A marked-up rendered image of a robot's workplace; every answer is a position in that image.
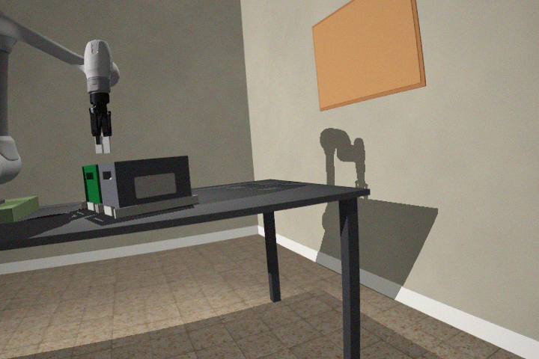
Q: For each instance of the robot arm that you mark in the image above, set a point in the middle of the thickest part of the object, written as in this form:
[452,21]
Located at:
[97,66]

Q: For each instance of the green crate with dividers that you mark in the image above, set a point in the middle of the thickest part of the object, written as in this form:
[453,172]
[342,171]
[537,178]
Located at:
[92,185]

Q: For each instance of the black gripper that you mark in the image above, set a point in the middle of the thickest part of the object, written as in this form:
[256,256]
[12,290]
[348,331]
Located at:
[103,120]

